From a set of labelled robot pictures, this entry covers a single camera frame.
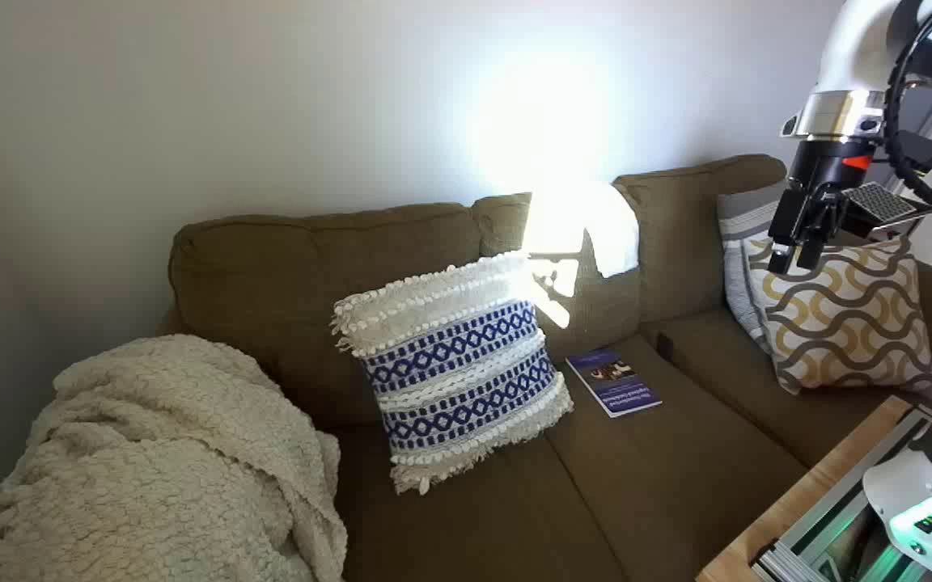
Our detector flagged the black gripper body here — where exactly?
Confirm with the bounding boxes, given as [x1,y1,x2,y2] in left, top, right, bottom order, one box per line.
[770,143,852,246]

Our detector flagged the cream knitted blanket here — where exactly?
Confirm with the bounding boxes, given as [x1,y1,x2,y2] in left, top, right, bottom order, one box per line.
[0,337,349,582]

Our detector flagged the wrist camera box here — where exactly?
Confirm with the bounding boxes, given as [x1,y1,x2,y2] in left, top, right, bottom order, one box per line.
[842,185,917,237]

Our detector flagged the blue white patterned pillow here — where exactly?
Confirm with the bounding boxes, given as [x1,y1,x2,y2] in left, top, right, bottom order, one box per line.
[334,251,572,496]

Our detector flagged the wavy gold grey pillow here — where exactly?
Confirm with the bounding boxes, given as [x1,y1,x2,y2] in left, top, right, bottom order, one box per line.
[744,237,932,395]

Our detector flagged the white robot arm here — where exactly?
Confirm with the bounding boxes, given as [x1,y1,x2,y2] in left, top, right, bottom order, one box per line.
[766,0,932,276]

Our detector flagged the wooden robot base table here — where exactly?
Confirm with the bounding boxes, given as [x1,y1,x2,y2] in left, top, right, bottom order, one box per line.
[695,398,912,582]

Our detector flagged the blue guidebook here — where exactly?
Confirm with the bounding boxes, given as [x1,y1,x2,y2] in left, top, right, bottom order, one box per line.
[566,348,661,419]

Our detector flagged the aluminium frame rails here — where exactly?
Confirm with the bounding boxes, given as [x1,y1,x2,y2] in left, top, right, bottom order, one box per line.
[750,411,932,582]

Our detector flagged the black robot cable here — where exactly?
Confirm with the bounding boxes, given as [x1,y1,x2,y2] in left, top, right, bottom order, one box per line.
[881,0,932,218]

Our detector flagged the grey striped pillow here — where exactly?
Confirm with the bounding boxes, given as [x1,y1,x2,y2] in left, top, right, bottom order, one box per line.
[714,185,783,343]

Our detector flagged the black remote control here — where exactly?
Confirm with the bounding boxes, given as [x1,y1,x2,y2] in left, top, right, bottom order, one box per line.
[654,334,672,358]

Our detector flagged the brown fabric couch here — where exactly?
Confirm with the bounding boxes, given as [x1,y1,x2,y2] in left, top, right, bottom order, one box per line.
[161,152,932,582]

